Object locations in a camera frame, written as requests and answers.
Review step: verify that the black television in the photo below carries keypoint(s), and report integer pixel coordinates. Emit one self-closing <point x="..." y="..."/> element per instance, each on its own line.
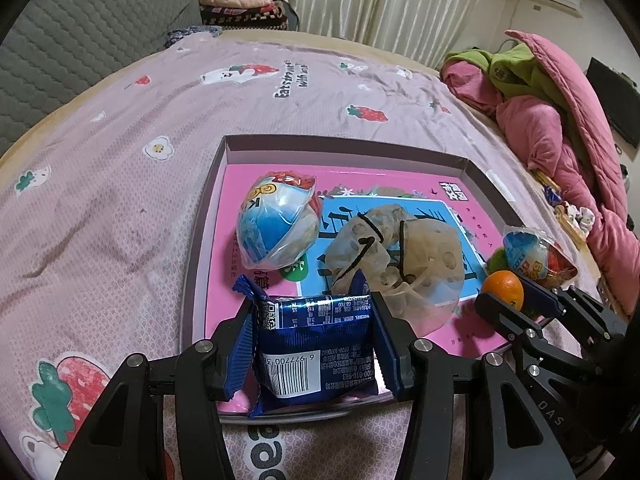
<point x="612" y="95"/>

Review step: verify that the pink printed bed sheet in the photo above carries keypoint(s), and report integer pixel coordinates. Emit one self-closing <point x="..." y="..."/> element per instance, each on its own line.
<point x="125" y="185"/>

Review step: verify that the small orange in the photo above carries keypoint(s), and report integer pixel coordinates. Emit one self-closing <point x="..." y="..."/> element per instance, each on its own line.
<point x="502" y="285"/>

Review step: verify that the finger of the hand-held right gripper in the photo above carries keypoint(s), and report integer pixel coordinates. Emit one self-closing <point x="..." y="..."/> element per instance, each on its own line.
<point x="500" y="312"/>
<point x="547" y="295"/>

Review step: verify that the pink book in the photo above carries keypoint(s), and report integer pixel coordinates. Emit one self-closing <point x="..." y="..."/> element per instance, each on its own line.
<point x="225" y="260"/>

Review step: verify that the green garment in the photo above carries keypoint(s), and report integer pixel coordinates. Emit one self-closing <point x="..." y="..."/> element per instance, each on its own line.
<point x="515" y="67"/>

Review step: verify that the white patterned cloth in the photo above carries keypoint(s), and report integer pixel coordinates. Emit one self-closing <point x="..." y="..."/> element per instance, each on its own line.
<point x="580" y="217"/>

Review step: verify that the blue white egg toy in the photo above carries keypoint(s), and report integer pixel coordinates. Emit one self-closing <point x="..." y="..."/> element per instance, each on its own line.
<point x="270" y="225"/>

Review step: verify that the pink folded blanket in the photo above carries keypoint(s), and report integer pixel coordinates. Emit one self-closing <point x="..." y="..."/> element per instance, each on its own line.
<point x="235" y="1"/>

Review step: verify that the pink quilt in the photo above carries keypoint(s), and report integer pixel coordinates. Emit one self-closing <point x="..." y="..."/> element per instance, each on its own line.
<point x="535" y="125"/>

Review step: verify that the dark patterned folded blanket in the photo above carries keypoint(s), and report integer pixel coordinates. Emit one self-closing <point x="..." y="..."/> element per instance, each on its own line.
<point x="245" y="17"/>

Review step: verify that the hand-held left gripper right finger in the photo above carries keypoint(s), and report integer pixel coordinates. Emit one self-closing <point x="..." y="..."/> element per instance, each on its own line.
<point x="385" y="350"/>

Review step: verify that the cream curtain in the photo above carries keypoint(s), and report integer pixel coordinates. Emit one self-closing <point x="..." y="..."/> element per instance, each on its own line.
<point x="380" y="2"/>

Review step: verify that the blue grey knitted cloth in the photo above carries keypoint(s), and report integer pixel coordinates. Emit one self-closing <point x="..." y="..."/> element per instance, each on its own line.
<point x="192" y="35"/>

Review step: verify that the purple cardboard box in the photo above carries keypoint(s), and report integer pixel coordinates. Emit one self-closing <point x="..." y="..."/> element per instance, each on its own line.
<point x="350" y="152"/>

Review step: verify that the small blue wrapper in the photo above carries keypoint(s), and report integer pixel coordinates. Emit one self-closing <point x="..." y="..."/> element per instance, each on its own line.
<point x="552" y="195"/>

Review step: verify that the blue snack packet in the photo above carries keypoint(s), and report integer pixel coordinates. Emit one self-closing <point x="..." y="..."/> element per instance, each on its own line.
<point x="310" y="360"/>

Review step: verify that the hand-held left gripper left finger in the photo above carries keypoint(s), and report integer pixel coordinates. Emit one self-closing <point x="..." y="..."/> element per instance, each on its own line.
<point x="240" y="355"/>

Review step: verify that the colourful egg toy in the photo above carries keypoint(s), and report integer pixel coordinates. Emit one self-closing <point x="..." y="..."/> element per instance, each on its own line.
<point x="530" y="255"/>

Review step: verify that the grey quilted headboard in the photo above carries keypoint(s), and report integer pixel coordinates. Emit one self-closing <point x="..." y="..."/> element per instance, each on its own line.
<point x="75" y="30"/>

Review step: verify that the green fuzzy hair scrunchie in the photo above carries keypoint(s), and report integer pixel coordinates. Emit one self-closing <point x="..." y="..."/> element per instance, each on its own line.
<point x="496" y="260"/>

